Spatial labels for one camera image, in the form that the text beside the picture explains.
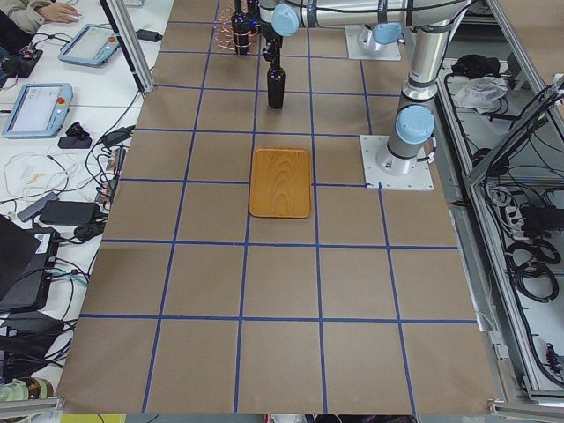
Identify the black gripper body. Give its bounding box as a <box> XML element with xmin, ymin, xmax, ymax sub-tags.
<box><xmin>262</xmin><ymin>26</ymin><xmax>283</xmax><ymax>64</ymax></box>

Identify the copper wire bottle basket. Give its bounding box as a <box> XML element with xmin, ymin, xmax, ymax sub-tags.
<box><xmin>214</xmin><ymin>1</ymin><xmax>260</xmax><ymax>55</ymax></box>

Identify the black power adapter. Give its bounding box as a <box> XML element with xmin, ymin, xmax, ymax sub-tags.
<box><xmin>136</xmin><ymin>29</ymin><xmax>162</xmax><ymax>42</ymax></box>

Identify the teach pendant far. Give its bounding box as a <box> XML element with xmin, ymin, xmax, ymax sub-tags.
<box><xmin>58</xmin><ymin>24</ymin><xmax>119</xmax><ymax>67</ymax></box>

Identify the dark wine bottle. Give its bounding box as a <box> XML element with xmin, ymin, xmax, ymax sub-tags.
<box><xmin>231</xmin><ymin>0</ymin><xmax>249</xmax><ymax>56</ymax></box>
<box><xmin>267</xmin><ymin>63</ymin><xmax>286</xmax><ymax>109</ymax></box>
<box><xmin>246</xmin><ymin>0</ymin><xmax>261</xmax><ymax>33</ymax></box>

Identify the person hand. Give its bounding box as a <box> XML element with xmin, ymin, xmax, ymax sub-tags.
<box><xmin>36</xmin><ymin>2</ymin><xmax>82</xmax><ymax>23</ymax></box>

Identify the teach pendant near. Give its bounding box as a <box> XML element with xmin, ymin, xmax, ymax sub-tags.
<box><xmin>2</xmin><ymin>83</ymin><xmax>73</xmax><ymax>139</ymax></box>

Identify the aluminium frame post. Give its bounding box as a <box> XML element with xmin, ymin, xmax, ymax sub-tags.
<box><xmin>100</xmin><ymin>0</ymin><xmax>154</xmax><ymax>95</ymax></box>

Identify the teach pendant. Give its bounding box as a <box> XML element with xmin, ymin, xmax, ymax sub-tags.
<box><xmin>2</xmin><ymin>83</ymin><xmax>73</xmax><ymax>139</ymax></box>
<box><xmin>58</xmin><ymin>24</ymin><xmax>119</xmax><ymax>67</ymax></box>

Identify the black laptop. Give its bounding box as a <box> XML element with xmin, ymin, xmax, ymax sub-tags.
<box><xmin>1</xmin><ymin>217</ymin><xmax>59</xmax><ymax>313</ymax></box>

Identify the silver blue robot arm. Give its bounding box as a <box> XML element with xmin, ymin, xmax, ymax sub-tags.
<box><xmin>359</xmin><ymin>22</ymin><xmax>402</xmax><ymax>50</ymax></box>
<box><xmin>259</xmin><ymin>1</ymin><xmax>469</xmax><ymax>148</ymax></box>

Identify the wooden tray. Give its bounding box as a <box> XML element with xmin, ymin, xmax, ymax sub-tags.
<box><xmin>249</xmin><ymin>146</ymin><xmax>312</xmax><ymax>219</ymax></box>

